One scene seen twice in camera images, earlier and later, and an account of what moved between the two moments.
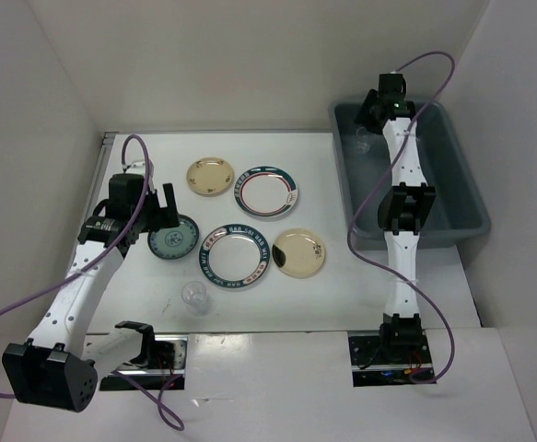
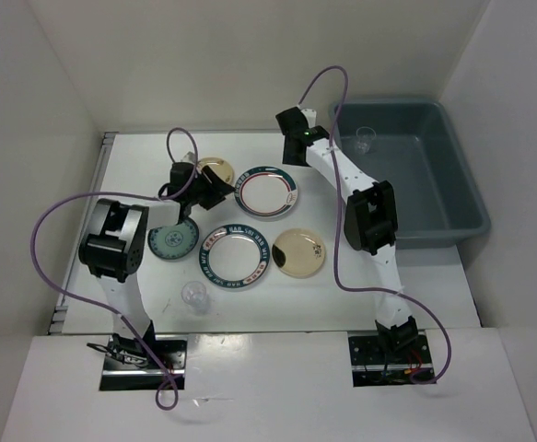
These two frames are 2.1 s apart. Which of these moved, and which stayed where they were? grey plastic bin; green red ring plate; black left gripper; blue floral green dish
Moved: black left gripper
Stayed: green red ring plate; grey plastic bin; blue floral green dish
